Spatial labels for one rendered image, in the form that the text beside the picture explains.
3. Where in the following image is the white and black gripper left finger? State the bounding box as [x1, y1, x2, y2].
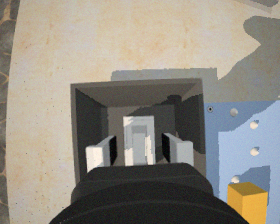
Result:
[86, 136, 117, 172]

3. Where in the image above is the yellow block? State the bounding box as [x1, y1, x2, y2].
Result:
[227, 182, 268, 224]

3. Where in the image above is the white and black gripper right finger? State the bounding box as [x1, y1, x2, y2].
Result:
[162, 133, 194, 167]

